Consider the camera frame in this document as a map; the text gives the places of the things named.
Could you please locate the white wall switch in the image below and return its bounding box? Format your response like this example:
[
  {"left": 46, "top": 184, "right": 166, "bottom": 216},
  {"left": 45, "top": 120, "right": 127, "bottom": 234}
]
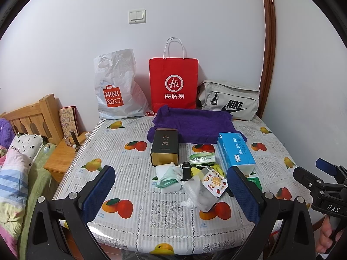
[{"left": 128, "top": 9, "right": 146, "bottom": 24}]

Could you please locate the yellow mesh pouch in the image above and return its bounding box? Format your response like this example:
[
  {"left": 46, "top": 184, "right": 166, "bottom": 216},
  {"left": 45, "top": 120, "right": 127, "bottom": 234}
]
[{"left": 191, "top": 164, "right": 226, "bottom": 177}]

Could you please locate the green pocket tissue pack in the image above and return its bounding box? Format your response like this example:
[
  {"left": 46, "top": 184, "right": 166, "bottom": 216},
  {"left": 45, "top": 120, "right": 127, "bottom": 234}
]
[{"left": 189, "top": 152, "right": 216, "bottom": 166}]

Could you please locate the purple towel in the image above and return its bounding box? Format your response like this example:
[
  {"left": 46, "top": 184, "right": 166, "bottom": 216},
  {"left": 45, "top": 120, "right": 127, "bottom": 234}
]
[{"left": 147, "top": 105, "right": 240, "bottom": 144}]

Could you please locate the orange print sachet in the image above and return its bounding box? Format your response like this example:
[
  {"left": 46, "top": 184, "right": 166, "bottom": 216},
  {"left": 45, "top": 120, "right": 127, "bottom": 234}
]
[{"left": 202, "top": 170, "right": 228, "bottom": 198}]

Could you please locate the dark green tea tin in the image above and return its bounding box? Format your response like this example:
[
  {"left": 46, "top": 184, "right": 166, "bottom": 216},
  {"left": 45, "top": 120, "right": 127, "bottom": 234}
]
[{"left": 151, "top": 128, "right": 179, "bottom": 167}]

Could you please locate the brown wooden door frame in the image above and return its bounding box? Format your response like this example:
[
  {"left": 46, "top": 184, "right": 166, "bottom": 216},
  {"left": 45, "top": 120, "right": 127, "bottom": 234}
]
[{"left": 257, "top": 0, "right": 277, "bottom": 117}]

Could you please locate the wooden nightstand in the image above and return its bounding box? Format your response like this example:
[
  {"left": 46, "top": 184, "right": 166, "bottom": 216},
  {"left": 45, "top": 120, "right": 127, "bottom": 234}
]
[{"left": 44, "top": 140, "right": 77, "bottom": 183}]

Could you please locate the striped pastel bedding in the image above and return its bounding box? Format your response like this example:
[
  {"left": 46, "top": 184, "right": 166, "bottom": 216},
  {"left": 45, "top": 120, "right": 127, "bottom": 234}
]
[{"left": 0, "top": 145, "right": 59, "bottom": 260}]

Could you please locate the small black stand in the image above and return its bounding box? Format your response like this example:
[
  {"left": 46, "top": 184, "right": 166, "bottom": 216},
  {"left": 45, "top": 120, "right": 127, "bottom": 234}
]
[{"left": 70, "top": 131, "right": 82, "bottom": 153}]

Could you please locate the white sponge block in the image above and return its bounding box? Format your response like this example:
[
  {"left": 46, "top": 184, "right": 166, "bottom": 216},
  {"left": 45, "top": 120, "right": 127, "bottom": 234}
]
[{"left": 155, "top": 163, "right": 183, "bottom": 194}]

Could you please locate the person's right hand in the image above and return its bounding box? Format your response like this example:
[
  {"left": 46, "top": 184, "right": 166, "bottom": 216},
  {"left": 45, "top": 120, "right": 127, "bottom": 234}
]
[{"left": 316, "top": 215, "right": 333, "bottom": 254}]

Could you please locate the purple plush toy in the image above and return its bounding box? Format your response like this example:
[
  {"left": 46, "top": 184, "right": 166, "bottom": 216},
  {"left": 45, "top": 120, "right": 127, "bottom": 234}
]
[{"left": 0, "top": 118, "right": 15, "bottom": 149}]

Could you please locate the green wet wipe sachet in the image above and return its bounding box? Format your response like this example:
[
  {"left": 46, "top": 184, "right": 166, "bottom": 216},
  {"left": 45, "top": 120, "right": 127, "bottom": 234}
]
[{"left": 247, "top": 175, "right": 262, "bottom": 191}]

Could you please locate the dotted white pillow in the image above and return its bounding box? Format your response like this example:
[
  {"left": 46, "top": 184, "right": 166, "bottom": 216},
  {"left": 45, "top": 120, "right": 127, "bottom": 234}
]
[{"left": 9, "top": 133, "right": 44, "bottom": 166}]

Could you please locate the fruit print tablecloth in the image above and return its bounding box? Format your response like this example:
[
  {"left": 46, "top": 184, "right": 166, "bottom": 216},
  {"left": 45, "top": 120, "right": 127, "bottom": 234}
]
[{"left": 54, "top": 116, "right": 312, "bottom": 255}]

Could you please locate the red Hi paper bag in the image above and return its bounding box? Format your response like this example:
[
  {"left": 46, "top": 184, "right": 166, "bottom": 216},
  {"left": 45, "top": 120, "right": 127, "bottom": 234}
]
[{"left": 149, "top": 36, "right": 199, "bottom": 112}]

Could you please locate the wooden bed headboard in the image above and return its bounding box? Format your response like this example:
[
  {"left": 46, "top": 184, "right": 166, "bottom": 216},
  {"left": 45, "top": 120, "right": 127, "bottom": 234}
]
[{"left": 1, "top": 94, "right": 64, "bottom": 145}]

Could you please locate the blue tissue pack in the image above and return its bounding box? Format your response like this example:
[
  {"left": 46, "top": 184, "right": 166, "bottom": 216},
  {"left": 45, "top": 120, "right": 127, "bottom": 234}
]
[{"left": 217, "top": 133, "right": 256, "bottom": 176}]

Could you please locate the patterned brown book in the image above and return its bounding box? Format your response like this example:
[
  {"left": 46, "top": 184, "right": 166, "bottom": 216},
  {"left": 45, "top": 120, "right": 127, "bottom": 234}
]
[{"left": 58, "top": 106, "right": 79, "bottom": 137}]

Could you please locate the grey Nike pouch bag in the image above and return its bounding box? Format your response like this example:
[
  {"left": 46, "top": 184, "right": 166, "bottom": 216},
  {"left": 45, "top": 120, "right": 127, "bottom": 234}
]
[{"left": 197, "top": 79, "right": 260, "bottom": 121}]

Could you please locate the white Miniso plastic bag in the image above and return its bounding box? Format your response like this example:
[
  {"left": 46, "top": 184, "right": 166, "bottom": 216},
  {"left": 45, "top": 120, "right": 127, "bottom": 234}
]
[{"left": 93, "top": 49, "right": 152, "bottom": 120}]

